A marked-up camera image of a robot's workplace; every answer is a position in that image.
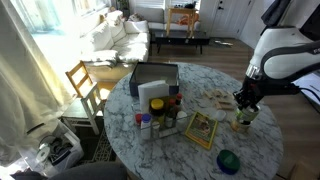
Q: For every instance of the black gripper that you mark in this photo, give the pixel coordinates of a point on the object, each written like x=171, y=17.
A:
x=250, y=93

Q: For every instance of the tin can green label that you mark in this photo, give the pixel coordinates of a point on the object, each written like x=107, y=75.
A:
x=247, y=115

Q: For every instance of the tin can yellow label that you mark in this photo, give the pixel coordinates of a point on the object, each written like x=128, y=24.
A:
x=239, y=126

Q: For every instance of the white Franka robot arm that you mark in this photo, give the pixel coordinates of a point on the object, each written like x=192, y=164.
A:
x=286, y=53

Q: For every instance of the wooden block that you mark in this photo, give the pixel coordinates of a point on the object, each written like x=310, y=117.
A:
x=222, y=102
x=228, y=95
x=219, y=92
x=208, y=94
x=226, y=107

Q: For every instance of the small white cup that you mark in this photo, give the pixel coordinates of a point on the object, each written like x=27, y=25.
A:
x=220, y=115

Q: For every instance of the round green lid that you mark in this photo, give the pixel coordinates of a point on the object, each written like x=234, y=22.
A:
x=228, y=162

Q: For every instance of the white shaker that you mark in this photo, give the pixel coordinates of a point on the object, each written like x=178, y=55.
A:
x=181, y=117

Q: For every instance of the red cap dark bottle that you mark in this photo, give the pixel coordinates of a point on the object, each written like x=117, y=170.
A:
x=179, y=101

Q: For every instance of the red cap sauce bottle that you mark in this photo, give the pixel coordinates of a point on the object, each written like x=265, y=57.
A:
x=171, y=111

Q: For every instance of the yellow lid jar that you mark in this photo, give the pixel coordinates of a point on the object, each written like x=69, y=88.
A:
x=157, y=106

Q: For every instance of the white door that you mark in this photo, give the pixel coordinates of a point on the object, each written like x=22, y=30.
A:
x=230, y=16

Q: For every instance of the black coffee table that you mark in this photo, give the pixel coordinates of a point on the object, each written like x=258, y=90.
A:
x=181, y=38

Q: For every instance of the glass shaker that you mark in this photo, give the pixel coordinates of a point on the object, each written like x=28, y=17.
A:
x=156, y=130

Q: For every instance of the dark blue cardboard box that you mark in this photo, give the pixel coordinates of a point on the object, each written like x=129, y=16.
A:
x=154, y=78

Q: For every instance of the hanging dark jacket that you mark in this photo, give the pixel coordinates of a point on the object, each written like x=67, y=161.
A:
x=275, y=11

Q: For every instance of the blue cap white bottle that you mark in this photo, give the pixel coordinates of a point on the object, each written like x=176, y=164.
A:
x=146, y=126

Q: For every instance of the orange item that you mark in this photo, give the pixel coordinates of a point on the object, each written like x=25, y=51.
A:
x=188, y=19

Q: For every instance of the small red lid jar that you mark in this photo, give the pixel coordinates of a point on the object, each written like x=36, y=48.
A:
x=138, y=119

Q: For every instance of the wooden high stool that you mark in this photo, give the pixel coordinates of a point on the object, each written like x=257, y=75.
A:
x=181, y=16

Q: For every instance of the white sofa pillow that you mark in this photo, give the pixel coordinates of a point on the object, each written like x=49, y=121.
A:
x=136, y=26

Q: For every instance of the colourful patterned pillow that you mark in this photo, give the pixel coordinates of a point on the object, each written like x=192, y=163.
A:
x=136, y=17

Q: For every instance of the dark patterned rug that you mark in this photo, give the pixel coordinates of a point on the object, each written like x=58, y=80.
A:
x=105, y=146

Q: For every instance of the white sofa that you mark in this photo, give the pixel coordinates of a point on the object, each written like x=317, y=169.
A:
x=113, y=41

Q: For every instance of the white throw blanket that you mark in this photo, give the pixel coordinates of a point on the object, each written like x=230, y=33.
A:
x=100, y=58

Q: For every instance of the white small chair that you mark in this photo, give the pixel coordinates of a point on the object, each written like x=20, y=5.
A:
x=91, y=106

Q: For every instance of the green potted plant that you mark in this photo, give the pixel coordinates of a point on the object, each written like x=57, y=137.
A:
x=123, y=4

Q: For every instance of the grey upholstered chair back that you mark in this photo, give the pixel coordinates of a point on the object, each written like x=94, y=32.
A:
x=90, y=171

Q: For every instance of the small wooden chair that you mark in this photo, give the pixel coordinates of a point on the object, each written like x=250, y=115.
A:
x=78, y=80

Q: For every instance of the clear plastic storage bin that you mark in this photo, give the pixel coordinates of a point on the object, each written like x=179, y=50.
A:
x=56, y=151

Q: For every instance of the white curtain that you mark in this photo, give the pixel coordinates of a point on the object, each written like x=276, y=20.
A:
x=30, y=83

